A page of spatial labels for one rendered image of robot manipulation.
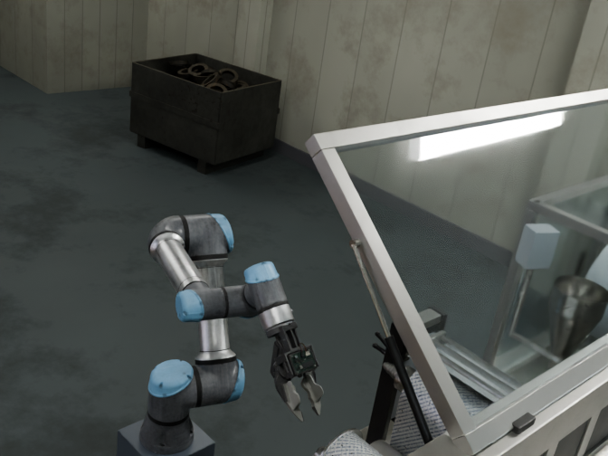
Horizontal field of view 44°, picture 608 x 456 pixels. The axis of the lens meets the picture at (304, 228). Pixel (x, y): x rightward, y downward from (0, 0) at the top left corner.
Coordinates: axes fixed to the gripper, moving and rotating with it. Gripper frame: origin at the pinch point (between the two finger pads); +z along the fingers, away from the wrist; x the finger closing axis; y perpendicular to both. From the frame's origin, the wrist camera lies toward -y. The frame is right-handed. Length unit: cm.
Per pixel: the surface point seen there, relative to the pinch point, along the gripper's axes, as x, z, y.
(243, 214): 161, -149, -347
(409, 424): 20.6, 10.7, 5.5
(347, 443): 2.2, 8.9, 9.5
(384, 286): -8, -15, 61
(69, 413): -20, -36, -211
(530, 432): 7, 14, 61
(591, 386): 27, 13, 56
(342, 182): -8, -33, 61
